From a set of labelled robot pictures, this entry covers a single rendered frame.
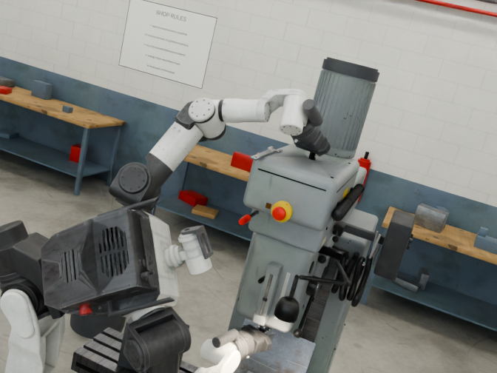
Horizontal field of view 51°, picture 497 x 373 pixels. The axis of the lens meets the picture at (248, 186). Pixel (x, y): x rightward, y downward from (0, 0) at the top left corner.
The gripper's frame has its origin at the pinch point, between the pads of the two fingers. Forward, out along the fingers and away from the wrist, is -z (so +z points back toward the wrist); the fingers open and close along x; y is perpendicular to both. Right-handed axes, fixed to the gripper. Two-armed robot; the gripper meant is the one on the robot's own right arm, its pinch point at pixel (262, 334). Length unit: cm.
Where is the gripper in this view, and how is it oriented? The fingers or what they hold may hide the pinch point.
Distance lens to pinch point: 192.7
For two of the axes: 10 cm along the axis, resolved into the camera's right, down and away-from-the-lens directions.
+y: -2.5, 9.4, 2.5
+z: -5.9, 0.6, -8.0
